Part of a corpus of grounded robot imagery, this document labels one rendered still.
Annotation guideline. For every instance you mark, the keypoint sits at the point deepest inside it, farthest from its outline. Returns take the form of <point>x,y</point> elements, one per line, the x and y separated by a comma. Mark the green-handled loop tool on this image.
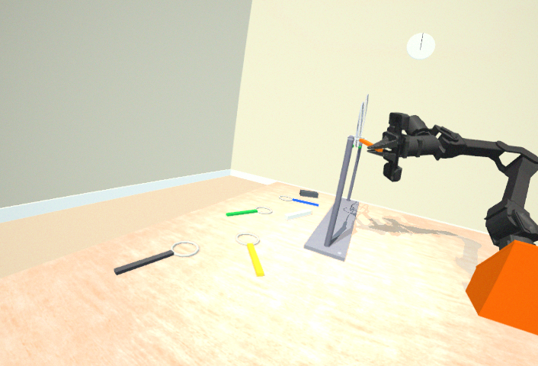
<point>248,212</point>

